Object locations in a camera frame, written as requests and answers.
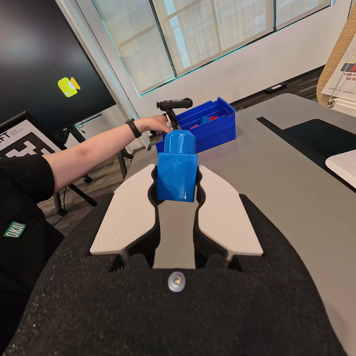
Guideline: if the white framed window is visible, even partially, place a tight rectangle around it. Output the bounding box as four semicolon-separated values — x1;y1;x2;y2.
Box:
92;0;334;97

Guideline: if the printed instruction sheet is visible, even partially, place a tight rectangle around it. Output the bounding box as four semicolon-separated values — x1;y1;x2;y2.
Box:
320;42;356;97

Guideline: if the black wristband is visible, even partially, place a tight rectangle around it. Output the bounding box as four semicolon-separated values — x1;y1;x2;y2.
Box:
125;118;142;139

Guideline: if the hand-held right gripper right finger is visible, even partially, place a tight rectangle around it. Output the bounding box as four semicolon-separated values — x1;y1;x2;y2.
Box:
193;165;264;264

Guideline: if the person's left hand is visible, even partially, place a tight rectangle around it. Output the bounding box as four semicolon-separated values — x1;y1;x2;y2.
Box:
141;114;173;136

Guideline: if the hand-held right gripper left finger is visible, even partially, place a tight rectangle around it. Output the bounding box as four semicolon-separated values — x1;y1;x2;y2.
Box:
90;164;162;262

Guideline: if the black white pattern sign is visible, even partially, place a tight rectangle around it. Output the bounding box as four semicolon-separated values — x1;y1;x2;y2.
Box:
0;111;63;159

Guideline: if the wooden display board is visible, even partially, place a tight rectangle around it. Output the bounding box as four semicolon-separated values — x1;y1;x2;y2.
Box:
317;3;356;109

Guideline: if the person's black shirt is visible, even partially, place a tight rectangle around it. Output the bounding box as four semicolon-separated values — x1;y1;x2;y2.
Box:
0;154;65;345

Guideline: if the blue plastic bin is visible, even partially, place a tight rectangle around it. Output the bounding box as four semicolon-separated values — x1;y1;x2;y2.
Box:
155;97;236;154

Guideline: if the black power strip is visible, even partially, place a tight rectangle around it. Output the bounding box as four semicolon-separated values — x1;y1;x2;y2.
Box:
264;83;288;94

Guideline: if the person's left forearm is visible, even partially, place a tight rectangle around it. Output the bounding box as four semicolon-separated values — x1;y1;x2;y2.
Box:
43;122;137;194

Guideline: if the large black screen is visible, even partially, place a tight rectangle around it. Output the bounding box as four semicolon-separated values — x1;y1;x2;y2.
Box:
0;0;117;134

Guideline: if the black rolling stand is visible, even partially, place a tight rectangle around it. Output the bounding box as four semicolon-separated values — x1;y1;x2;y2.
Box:
52;111;134;215

